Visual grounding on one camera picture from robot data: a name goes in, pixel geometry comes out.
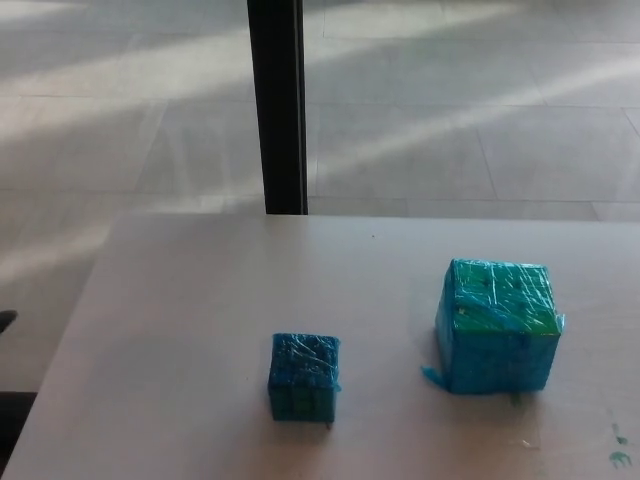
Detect black window frame post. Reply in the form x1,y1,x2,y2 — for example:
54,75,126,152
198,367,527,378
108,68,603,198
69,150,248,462
246,0,309,216

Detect dark object beside table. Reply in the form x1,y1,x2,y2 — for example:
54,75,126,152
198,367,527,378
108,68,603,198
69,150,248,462
0,391,39,469

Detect small blue taped cube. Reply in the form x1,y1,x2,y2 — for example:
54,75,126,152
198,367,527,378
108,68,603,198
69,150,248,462
267,332,344,424

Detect big blue green taped cube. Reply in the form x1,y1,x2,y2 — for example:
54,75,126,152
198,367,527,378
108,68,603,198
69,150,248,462
420,257,568,396

